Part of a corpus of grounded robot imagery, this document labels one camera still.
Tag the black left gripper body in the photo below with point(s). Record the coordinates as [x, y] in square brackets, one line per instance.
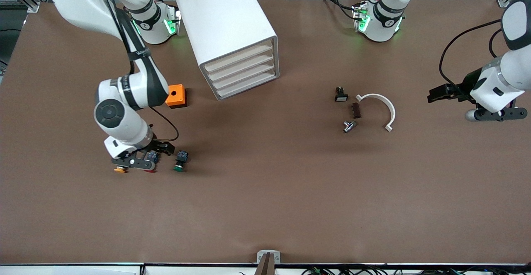
[465, 87]

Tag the green mushroom push button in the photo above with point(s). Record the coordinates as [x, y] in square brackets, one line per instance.
[181, 156]

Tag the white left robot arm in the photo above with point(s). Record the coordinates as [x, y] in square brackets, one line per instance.
[383, 26]

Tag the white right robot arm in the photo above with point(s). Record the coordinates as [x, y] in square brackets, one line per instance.
[124, 130]

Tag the red mushroom push button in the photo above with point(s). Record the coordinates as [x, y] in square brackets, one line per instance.
[153, 156]

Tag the yellow mushroom push button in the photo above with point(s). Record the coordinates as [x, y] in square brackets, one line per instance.
[120, 169]

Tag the orange button box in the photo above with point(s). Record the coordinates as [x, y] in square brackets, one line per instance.
[179, 94]

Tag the brown terminal block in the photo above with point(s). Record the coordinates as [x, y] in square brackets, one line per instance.
[356, 110]

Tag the green lit base connector box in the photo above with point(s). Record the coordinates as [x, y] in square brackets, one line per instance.
[171, 20]
[361, 18]

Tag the white curved bracket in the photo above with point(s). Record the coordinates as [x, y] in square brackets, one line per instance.
[375, 96]

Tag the silver key switch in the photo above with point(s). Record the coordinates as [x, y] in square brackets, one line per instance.
[348, 127]

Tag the black switch white face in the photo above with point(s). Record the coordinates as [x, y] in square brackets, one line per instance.
[341, 97]

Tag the grey metal mounting bracket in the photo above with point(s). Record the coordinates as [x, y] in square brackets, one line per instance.
[260, 255]

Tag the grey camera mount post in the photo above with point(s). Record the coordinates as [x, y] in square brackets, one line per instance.
[265, 266]

